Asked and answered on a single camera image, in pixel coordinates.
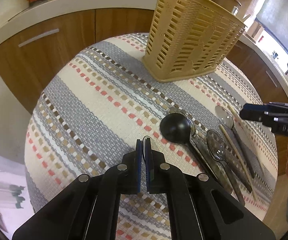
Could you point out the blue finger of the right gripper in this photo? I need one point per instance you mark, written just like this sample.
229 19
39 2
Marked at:
253 112

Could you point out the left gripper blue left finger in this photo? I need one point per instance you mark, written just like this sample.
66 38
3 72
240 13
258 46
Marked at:
138 162

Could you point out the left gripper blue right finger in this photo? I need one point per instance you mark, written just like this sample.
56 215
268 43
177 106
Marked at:
147 151

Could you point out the black round spoon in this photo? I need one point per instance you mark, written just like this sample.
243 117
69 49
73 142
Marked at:
176 128

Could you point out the white kitchen countertop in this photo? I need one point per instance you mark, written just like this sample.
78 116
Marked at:
60 9

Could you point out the striped woven table mat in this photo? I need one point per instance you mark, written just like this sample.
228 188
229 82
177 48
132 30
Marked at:
103 100

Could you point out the beige plastic utensil basket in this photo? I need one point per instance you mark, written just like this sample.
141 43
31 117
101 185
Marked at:
189 38

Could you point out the wooden base cabinets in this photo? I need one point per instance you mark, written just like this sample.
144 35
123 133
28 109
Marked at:
27 70

